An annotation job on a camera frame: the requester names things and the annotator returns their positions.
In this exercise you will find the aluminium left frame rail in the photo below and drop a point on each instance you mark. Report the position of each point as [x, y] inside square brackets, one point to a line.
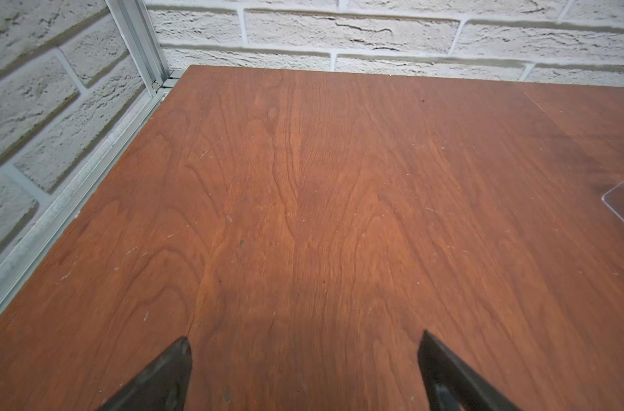
[78, 79]

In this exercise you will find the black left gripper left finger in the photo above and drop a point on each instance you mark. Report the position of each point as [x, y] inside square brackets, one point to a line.
[161, 385]

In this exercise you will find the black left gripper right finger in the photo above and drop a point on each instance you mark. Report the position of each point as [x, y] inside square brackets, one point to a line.
[451, 384]

